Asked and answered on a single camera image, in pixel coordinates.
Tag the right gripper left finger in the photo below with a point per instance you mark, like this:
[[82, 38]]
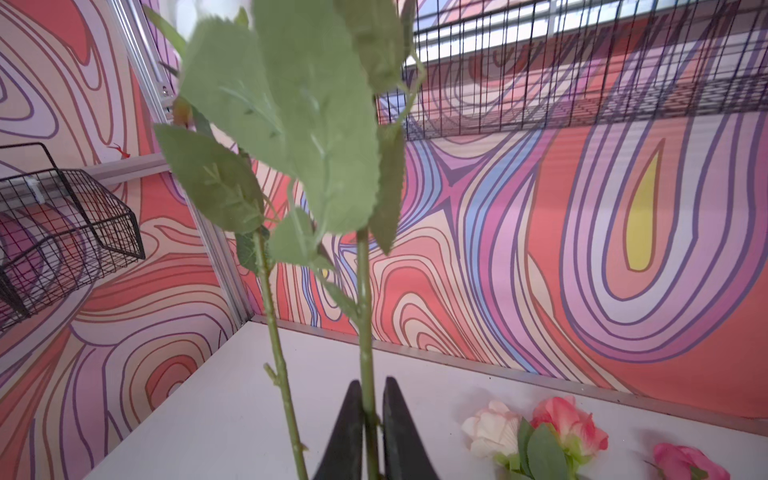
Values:
[[342, 459]]

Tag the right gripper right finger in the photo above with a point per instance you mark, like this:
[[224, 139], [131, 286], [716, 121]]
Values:
[[404, 453]]

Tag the small white pink rose spray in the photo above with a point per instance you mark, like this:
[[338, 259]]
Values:
[[555, 443]]

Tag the single white rosebud stem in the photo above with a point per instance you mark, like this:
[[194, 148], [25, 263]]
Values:
[[223, 187]]

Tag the magenta rose stem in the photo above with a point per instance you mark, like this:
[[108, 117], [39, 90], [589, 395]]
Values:
[[295, 85]]

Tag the small pink rosebud stem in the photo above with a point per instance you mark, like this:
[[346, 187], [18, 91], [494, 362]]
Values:
[[676, 462]]

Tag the black wire basket left wall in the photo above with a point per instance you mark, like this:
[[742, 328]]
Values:
[[61, 230]]

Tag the black wire basket wall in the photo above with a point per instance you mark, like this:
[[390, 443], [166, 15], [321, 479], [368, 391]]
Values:
[[61, 230], [491, 66]]

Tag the black wire basket back wall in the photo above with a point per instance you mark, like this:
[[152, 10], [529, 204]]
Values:
[[491, 66]]

